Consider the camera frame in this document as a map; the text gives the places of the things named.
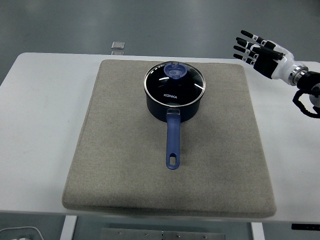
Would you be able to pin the black flat bar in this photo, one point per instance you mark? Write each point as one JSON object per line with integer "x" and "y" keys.
{"x": 306, "y": 226}

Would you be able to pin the glass pot lid blue knob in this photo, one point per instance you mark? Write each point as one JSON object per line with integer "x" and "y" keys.
{"x": 175, "y": 85}

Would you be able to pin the white rounded object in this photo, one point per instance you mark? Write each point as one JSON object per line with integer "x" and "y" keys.
{"x": 22, "y": 233}

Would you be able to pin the grey metal plate with screws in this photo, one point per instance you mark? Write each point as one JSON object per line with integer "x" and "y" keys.
{"x": 162, "y": 234}

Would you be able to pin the beige fabric mat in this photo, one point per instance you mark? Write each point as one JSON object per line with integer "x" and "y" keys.
{"x": 125, "y": 155}

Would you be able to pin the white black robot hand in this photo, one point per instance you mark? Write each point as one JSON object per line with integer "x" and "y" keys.
{"x": 280, "y": 65}

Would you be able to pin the white table leg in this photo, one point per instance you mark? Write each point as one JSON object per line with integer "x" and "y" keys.
{"x": 69, "y": 227}
{"x": 257, "y": 231}

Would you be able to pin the small silver floor plate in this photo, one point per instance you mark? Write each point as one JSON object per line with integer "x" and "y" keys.
{"x": 117, "y": 45}

